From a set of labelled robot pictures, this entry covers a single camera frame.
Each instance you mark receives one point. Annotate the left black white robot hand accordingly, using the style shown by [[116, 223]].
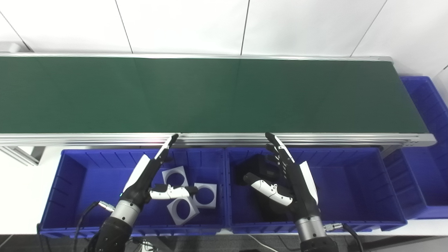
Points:
[[140, 182]]

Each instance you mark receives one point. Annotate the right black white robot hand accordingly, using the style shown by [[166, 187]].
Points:
[[301, 189]]

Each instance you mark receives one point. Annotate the white square part round hole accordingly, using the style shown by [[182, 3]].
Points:
[[172, 217], [212, 187], [166, 172]]

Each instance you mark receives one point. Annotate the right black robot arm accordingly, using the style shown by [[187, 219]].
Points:
[[315, 232]]

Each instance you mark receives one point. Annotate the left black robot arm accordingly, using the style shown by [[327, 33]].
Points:
[[113, 227]]

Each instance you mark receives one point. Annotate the blue plastic bin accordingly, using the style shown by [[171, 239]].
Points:
[[350, 189], [94, 192], [423, 178]]

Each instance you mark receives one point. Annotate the black block part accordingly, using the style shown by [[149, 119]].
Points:
[[253, 164]]

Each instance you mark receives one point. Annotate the green conveyor belt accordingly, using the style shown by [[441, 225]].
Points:
[[224, 139], [224, 96]]

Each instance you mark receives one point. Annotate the aluminium conveyor leg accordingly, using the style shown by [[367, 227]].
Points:
[[21, 155]]

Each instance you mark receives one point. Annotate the grey conveyor motor box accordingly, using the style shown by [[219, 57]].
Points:
[[9, 47]]

